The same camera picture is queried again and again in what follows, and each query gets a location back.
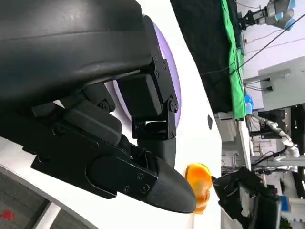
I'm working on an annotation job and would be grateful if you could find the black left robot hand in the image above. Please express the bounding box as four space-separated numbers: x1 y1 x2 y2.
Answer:
0 0 197 214

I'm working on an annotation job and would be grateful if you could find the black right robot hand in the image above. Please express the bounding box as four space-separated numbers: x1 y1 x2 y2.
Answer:
211 166 265 217

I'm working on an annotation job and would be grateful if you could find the orange and white bread roll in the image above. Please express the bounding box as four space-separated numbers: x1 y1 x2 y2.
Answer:
184 163 213 215

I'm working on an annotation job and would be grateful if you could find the white desk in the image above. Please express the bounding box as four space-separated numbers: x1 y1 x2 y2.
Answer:
214 112 253 172

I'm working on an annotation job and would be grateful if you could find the lilac plate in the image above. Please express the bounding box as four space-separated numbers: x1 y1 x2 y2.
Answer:
104 21 182 140

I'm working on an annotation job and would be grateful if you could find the grey machine cabinet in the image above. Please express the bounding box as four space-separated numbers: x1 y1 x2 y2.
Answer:
258 56 305 112

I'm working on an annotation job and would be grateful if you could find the green cloth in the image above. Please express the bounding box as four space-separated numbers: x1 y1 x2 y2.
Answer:
220 0 247 120

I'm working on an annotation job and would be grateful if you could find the black cloth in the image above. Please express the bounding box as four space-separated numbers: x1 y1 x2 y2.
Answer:
170 0 242 114

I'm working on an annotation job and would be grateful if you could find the long black hanging cable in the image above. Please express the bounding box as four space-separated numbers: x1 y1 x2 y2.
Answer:
200 13 305 76

